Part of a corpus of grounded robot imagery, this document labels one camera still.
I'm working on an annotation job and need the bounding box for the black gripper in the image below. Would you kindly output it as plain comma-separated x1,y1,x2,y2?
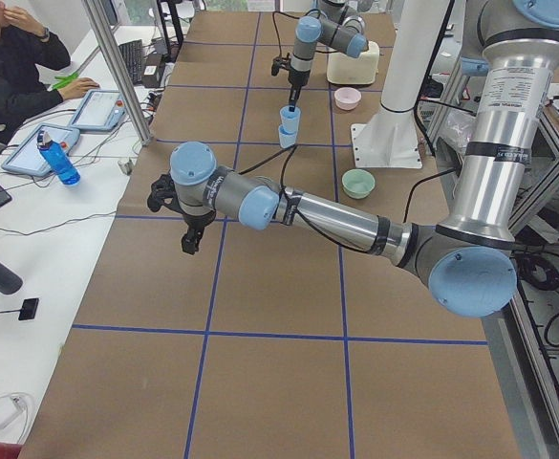
181,210,216,255
288,67,311,112

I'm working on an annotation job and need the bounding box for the light blue cup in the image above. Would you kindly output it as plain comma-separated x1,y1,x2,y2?
279,105,301,134
278,124,297,148

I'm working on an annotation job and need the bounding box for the cream toaster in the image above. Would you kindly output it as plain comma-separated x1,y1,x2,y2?
326,41,380,86

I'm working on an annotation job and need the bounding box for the pink bowl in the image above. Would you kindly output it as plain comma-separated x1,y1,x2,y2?
333,87,361,111

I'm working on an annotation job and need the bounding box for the green bowl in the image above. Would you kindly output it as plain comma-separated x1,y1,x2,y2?
341,168,376,200

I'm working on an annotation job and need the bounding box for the blue water bottle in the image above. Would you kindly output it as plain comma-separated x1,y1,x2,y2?
36,129,80,186

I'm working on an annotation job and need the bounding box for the far teach pendant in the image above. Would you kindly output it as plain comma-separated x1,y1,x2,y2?
69,90,125,132

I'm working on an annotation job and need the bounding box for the teach pendant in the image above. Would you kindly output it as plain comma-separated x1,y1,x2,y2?
0,124,81,181
69,90,125,132

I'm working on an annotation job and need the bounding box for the black keyboard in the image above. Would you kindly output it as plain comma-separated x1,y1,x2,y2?
118,39,143,85

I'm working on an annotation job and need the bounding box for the small black puck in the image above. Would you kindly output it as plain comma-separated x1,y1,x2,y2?
18,297,39,321

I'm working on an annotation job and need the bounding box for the near teach pendant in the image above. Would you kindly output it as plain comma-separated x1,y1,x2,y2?
0,124,81,181

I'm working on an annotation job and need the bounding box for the person in black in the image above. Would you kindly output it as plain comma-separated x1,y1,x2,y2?
0,1,99,144

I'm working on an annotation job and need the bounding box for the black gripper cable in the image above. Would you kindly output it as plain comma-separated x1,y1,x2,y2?
271,10,292,63

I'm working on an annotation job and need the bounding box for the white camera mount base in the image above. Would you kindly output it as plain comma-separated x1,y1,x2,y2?
351,0,454,168

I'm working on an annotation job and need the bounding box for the aluminium frame post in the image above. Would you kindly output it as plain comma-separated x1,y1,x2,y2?
82,0,152,146

